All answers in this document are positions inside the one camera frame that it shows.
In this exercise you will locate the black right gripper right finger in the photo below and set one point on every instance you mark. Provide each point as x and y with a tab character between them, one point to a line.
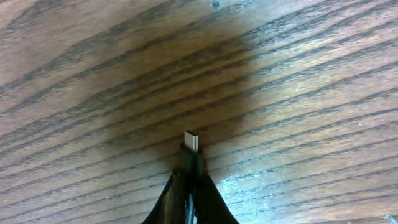
210	207

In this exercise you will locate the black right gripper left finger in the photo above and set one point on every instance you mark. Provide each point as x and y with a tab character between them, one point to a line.
170	207

